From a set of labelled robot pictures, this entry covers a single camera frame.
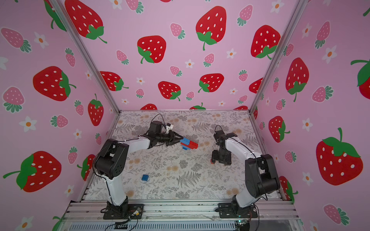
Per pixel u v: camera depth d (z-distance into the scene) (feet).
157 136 2.66
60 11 2.26
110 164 1.69
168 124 3.04
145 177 2.78
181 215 2.41
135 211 2.35
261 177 1.48
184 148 3.13
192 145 3.05
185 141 3.00
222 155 2.45
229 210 2.41
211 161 3.05
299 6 2.25
